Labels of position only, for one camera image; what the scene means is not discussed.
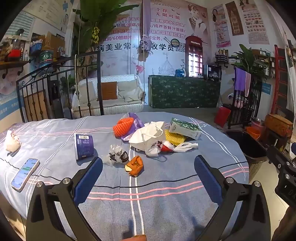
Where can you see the white wicker sofa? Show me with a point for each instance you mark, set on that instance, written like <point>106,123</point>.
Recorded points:
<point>104,106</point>

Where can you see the pink towel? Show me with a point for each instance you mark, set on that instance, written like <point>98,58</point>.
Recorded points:
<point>248,84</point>

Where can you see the brown tower poster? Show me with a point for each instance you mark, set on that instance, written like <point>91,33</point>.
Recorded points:
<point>234,18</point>

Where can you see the green tin bucket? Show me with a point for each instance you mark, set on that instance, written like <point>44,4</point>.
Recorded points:
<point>47,59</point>

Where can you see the wall shelf with jars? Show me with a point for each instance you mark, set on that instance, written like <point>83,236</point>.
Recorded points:
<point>222,56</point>

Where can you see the blue bag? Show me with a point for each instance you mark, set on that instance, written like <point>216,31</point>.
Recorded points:
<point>180,73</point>

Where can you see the large wall poster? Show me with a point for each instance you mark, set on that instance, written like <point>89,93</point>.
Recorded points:
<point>168,27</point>

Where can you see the brown orange wrapper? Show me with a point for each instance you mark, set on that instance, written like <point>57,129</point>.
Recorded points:
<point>135,165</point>

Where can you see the purple hanging umbrella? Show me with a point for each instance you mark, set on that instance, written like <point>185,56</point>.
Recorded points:
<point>145,27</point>

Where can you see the blue wall sign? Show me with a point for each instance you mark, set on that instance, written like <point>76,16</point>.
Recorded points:
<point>266,89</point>

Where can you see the pink basin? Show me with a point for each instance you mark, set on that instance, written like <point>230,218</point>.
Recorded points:
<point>260,126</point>

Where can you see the orange foam fruit net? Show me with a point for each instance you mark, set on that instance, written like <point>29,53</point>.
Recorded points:
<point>123,127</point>

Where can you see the blue paper cup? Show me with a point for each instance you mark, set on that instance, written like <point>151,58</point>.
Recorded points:
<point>83,146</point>

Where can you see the red and white plastic bag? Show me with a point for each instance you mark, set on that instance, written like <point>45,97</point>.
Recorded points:
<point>168,147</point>

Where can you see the green floral cabinet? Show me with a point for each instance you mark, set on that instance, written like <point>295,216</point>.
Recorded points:
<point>185,92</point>

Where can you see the black display box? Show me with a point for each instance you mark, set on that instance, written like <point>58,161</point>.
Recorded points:
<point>214,72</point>

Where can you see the white banner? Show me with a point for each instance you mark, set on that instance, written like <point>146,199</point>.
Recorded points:
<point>291,76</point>

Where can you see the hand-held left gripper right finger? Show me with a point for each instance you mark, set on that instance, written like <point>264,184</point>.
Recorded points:
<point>207,178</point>

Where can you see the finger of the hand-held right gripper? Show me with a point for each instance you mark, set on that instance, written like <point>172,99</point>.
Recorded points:
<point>276,155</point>

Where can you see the eyebrow chart poster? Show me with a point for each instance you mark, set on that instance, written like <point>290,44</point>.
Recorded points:
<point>255,22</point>

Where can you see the black iron rack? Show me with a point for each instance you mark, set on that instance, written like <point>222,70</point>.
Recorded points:
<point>242,109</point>

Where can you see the black iron bed frame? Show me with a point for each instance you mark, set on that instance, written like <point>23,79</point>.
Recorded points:
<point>57,69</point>

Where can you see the blue striped blanket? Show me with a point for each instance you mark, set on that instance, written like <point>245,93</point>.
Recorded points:
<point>161,185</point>

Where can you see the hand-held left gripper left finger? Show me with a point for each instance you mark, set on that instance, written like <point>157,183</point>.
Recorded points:
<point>89,178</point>

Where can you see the white cushion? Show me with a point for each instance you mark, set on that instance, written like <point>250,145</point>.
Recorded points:
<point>129,91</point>
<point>87,91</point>

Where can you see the potted green plant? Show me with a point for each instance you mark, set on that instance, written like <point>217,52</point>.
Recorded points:
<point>248,60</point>

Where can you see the smartphone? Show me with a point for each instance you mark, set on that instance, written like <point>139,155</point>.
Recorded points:
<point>24,173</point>

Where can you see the purple towel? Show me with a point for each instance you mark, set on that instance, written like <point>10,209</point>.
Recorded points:
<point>240,80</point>

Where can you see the white paper bag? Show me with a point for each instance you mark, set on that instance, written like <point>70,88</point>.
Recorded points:
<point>143,136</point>

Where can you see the person's right forearm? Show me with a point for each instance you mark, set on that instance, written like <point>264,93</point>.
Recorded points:
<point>286,224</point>

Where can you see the metal basin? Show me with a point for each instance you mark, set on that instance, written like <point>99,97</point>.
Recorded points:
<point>257,120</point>

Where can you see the orange bucket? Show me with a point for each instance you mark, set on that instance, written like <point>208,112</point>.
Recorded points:
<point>254,134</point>

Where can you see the cardboard box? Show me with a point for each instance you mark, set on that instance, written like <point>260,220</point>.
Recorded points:
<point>52,42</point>

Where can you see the red phone booth cabinet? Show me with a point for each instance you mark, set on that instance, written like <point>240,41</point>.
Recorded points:
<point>193,58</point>

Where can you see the clear plastic wrapper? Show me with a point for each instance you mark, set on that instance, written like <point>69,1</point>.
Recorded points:
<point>116,155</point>

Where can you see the banana plant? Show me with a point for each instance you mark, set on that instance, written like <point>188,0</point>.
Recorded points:
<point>101,16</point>

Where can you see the brown cushion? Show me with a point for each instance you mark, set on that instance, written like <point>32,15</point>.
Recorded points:
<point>109,90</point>

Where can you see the wall shelf with boxes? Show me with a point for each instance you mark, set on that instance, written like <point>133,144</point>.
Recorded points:
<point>13,63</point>

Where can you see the pink wall poster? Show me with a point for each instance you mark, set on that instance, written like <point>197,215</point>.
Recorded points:
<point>221,25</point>

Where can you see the red ladder shelf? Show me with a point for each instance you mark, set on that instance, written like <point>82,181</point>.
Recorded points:
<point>279,78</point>

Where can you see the green carton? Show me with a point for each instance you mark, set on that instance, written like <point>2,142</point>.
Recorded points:
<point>185,128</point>

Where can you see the purple plastic bag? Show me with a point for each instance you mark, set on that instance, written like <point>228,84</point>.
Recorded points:
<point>136,122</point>

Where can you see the wood-grain bin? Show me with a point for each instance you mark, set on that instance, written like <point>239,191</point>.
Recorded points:
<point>249,148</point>

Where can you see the yellow foam fruit net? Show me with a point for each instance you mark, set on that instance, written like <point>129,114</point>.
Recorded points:
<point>173,138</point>

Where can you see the white tissue wad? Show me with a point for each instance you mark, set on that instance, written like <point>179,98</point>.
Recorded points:
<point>11,141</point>

